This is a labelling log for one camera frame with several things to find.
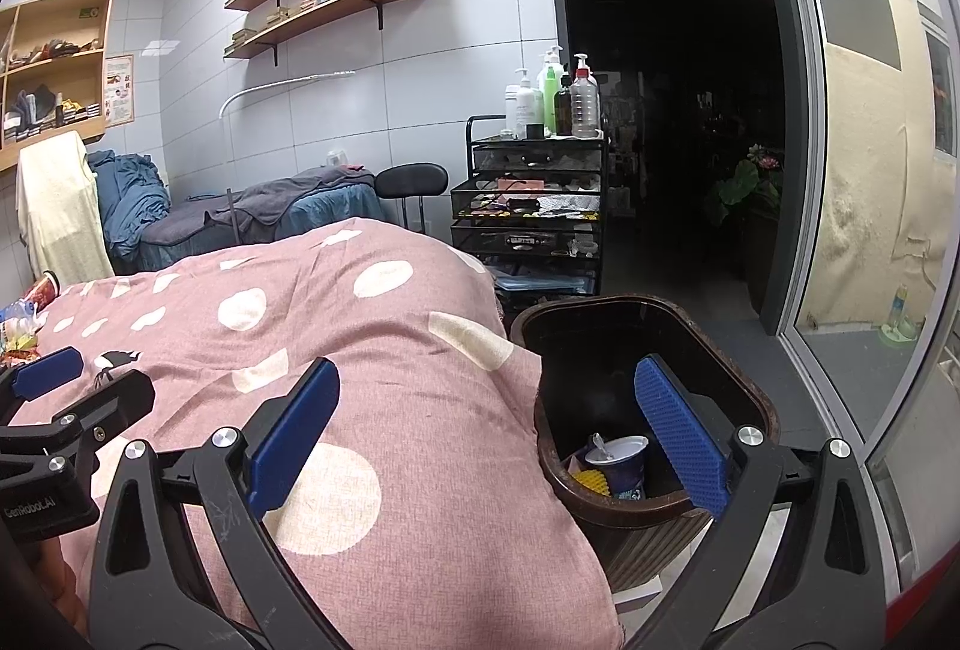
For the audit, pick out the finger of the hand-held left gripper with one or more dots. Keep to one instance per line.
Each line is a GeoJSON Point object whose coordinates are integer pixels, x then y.
{"type": "Point", "coordinates": [112, 399]}
{"type": "Point", "coordinates": [49, 369]}

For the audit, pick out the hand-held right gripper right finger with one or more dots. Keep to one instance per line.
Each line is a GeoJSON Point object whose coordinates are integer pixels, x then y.
{"type": "Point", "coordinates": [682, 440]}

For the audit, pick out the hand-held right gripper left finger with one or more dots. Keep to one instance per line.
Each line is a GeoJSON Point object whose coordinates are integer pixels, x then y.
{"type": "Point", "coordinates": [296, 440]}

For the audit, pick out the purple plastic cup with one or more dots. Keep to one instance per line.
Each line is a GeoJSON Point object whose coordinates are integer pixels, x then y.
{"type": "Point", "coordinates": [626, 466]}

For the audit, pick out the yellow foam net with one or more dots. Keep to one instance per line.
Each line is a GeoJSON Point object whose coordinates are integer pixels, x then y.
{"type": "Point", "coordinates": [592, 481]}

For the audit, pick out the dark brown trash bin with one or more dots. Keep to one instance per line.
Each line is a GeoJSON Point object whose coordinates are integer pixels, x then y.
{"type": "Point", "coordinates": [592, 357]}

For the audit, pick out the person's left hand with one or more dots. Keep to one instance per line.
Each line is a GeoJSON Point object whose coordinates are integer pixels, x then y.
{"type": "Point", "coordinates": [60, 582]}

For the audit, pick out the red paper cup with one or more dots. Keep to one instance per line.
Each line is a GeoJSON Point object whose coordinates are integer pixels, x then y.
{"type": "Point", "coordinates": [46, 290]}

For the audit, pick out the pink polka dot blanket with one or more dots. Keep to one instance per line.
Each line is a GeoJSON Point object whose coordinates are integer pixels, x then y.
{"type": "Point", "coordinates": [375, 335]}

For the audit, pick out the cream towel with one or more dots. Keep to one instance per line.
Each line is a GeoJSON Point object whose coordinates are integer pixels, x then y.
{"type": "Point", "coordinates": [64, 207]}

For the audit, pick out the blue blanket pile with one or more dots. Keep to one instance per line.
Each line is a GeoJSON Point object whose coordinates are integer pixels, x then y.
{"type": "Point", "coordinates": [131, 200]}

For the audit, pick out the massage bed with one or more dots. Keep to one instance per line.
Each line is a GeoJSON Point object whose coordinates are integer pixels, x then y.
{"type": "Point", "coordinates": [330, 211]}

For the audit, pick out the potted plant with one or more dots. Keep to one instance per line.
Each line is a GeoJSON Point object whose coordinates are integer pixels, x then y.
{"type": "Point", "coordinates": [746, 185]}

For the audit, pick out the grey folded cloth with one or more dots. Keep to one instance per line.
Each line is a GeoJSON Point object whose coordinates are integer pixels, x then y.
{"type": "Point", "coordinates": [34, 102]}

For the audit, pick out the black mesh cart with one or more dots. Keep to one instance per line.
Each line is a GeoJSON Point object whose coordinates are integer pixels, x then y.
{"type": "Point", "coordinates": [525, 222]}

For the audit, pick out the small white container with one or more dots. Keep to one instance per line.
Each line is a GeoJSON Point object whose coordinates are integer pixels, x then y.
{"type": "Point", "coordinates": [337, 158]}

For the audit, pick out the black stool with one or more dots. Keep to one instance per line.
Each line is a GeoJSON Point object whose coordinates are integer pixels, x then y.
{"type": "Point", "coordinates": [411, 179]}

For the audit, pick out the sliding glass door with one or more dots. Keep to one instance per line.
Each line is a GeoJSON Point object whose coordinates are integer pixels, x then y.
{"type": "Point", "coordinates": [862, 207]}

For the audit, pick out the white floor lamp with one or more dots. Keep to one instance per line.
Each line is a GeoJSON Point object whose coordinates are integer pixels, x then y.
{"type": "Point", "coordinates": [232, 95]}

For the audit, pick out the clear pump bottle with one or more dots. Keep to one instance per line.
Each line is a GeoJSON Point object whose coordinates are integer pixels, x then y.
{"type": "Point", "coordinates": [585, 106]}

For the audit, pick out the wooden cubby shelf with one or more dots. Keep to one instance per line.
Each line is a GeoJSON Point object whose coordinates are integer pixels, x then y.
{"type": "Point", "coordinates": [64, 20]}

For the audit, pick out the brown bottle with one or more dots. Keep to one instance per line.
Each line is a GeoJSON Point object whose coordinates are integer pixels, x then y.
{"type": "Point", "coordinates": [564, 110]}

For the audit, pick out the tall white pump bottle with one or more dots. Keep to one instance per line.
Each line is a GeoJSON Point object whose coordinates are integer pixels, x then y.
{"type": "Point", "coordinates": [529, 106]}

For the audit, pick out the green pump bottle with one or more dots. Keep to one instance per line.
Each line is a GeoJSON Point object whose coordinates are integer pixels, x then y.
{"type": "Point", "coordinates": [550, 91]}

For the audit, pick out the wall poster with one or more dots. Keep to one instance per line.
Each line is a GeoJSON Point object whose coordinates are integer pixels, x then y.
{"type": "Point", "coordinates": [118, 91]}

